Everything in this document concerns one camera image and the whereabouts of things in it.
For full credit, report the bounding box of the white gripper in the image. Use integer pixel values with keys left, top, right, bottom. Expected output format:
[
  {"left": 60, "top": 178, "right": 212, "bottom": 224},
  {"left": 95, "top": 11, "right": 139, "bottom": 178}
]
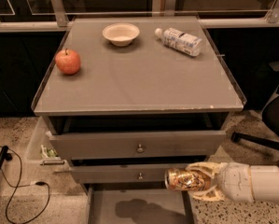
[{"left": 186, "top": 161, "right": 252, "bottom": 203}]

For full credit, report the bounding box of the orange soda can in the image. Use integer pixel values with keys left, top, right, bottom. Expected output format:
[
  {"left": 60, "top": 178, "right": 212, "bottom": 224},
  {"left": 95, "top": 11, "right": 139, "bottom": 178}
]
[{"left": 164, "top": 168, "right": 212, "bottom": 191}]

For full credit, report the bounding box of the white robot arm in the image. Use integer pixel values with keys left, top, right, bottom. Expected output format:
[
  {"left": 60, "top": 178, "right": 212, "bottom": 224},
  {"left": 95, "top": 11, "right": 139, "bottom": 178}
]
[{"left": 186, "top": 162, "right": 279, "bottom": 205}]

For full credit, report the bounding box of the grey middle drawer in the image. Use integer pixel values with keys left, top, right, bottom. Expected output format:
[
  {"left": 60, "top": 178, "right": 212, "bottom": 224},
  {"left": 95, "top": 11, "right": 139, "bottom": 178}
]
[{"left": 71, "top": 163, "right": 188, "bottom": 184}]

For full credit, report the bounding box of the grey drawer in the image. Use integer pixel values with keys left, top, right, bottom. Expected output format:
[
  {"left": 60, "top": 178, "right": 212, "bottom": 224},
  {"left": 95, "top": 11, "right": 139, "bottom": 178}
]
[
  {"left": 49, "top": 131, "right": 226, "bottom": 160},
  {"left": 86, "top": 185, "right": 197, "bottom": 224},
  {"left": 71, "top": 163, "right": 188, "bottom": 184}
]

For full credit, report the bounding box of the grey bottom drawer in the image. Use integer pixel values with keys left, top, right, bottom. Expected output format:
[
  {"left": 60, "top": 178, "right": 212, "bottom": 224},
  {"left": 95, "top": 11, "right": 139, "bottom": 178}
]
[{"left": 86, "top": 185, "right": 197, "bottom": 224}]

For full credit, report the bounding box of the grey drawer cabinet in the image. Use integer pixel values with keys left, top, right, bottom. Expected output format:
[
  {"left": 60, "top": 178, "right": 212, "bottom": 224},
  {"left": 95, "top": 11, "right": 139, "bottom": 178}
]
[{"left": 31, "top": 15, "right": 247, "bottom": 224}]

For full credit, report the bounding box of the grey top drawer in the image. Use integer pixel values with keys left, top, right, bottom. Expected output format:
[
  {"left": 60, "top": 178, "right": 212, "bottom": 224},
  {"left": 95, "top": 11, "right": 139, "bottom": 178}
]
[{"left": 49, "top": 131, "right": 226, "bottom": 160}]

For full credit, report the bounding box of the black office chair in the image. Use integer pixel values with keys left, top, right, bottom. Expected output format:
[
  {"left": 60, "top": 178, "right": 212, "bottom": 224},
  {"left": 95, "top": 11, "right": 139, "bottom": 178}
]
[{"left": 230, "top": 59, "right": 279, "bottom": 170}]

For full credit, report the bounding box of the clear plastic water bottle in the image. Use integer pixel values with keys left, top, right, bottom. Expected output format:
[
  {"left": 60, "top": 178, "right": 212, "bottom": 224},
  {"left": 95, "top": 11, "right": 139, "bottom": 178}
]
[{"left": 155, "top": 28, "right": 202, "bottom": 57}]

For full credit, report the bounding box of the white paper bowl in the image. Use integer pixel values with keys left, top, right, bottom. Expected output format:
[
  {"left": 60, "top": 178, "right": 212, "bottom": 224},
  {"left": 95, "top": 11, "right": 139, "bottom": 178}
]
[{"left": 103, "top": 23, "right": 140, "bottom": 47}]

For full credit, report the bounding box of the clear plastic storage bin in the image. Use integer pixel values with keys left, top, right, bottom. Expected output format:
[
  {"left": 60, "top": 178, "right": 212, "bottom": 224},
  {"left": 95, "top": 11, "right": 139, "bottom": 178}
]
[{"left": 24, "top": 118, "right": 69, "bottom": 173}]

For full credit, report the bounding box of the red apple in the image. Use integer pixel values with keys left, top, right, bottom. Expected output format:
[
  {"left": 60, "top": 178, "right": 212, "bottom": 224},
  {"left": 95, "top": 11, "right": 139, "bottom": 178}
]
[{"left": 55, "top": 49, "right": 81, "bottom": 75}]

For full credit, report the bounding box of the metal window rail frame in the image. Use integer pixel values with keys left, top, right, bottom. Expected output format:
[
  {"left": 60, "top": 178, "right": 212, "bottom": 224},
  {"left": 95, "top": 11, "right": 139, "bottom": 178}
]
[{"left": 0, "top": 0, "right": 279, "bottom": 31}]

